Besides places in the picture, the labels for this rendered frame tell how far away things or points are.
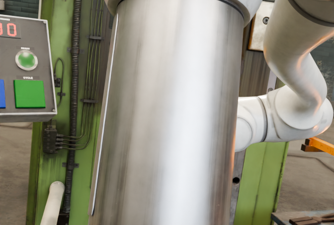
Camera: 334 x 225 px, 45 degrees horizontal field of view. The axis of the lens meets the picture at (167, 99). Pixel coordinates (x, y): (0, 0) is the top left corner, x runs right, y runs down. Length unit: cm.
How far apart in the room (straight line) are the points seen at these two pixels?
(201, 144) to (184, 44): 7
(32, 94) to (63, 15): 37
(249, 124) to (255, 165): 79
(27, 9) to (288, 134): 684
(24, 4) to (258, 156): 635
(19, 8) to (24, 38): 637
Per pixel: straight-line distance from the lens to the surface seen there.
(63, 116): 141
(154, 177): 25
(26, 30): 117
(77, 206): 152
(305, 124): 85
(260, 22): 145
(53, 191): 141
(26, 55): 113
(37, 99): 109
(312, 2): 43
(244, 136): 79
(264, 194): 165
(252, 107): 84
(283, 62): 56
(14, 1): 755
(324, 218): 146
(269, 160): 160
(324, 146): 130
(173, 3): 27
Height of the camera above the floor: 122
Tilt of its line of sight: 10 degrees down
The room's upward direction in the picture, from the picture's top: 7 degrees clockwise
